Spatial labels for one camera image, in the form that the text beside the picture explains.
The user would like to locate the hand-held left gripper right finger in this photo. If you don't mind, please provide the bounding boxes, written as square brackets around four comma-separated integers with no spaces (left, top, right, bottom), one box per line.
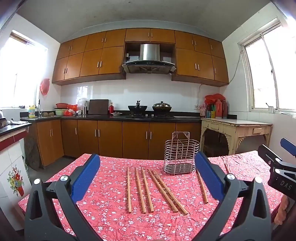
[195,151,274,241]

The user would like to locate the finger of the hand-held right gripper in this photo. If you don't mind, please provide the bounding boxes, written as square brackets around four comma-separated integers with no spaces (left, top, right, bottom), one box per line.
[280,138,296,156]
[258,144,296,167]

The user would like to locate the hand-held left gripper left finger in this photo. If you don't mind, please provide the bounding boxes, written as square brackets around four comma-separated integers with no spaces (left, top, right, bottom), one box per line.
[24,153,101,241]

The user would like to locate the steel wire utensil holder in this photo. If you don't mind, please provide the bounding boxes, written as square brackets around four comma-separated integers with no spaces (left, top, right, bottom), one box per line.
[164,132,200,175]

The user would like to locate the person's right hand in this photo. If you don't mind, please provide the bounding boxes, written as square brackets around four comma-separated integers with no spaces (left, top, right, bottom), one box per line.
[275,196,290,226]

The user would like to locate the cream wooden side table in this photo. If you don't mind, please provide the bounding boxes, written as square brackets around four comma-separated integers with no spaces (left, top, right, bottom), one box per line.
[201,117,273,156]

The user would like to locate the wooden base cabinets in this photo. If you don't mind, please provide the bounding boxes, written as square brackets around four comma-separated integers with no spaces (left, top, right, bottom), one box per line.
[28,117,201,167]

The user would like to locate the red floral tablecloth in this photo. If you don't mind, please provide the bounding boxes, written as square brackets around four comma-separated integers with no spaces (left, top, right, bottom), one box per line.
[18,150,284,241]

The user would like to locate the dark sack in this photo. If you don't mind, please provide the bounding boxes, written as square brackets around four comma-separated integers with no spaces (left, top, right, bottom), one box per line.
[24,137,40,171]

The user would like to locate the black kitchen countertop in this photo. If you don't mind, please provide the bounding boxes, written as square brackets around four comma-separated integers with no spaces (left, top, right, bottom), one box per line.
[20,111,201,122]

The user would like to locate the dark cutting board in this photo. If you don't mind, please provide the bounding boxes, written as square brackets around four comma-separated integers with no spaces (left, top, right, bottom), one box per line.
[88,99,109,115]

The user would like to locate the red plastic bags bundle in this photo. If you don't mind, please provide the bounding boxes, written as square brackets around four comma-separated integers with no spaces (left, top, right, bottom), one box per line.
[205,94,226,105]

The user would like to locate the white sliding window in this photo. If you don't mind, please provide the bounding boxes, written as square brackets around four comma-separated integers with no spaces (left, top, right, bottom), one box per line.
[238,17,296,114]

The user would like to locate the lidded steel wok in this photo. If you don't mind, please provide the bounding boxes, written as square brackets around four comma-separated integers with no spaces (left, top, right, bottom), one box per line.
[152,101,172,112]

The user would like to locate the black gas stove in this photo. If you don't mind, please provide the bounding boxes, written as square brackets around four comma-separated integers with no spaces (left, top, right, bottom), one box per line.
[126,111,176,119]

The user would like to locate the black wok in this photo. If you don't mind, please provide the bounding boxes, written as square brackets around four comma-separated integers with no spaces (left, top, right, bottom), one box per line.
[128,100,148,112]

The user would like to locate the metal pot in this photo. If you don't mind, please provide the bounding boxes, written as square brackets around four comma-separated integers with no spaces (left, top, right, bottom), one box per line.
[0,109,9,128]

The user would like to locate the red hanging plastic bag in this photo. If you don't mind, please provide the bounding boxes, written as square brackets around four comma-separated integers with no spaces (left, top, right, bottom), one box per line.
[40,78,50,95]

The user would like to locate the steel range hood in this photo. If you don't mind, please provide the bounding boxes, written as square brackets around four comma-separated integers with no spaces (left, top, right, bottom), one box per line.
[122,44,176,75]

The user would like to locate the white wall cable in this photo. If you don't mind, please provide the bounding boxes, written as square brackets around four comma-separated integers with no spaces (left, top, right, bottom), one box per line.
[228,45,246,84]

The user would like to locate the wooden wall cabinets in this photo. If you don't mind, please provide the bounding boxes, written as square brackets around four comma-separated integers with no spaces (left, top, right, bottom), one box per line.
[52,28,229,87]

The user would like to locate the bright window with brown frame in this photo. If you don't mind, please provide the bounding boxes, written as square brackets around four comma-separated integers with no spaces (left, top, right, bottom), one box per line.
[0,30,49,108]

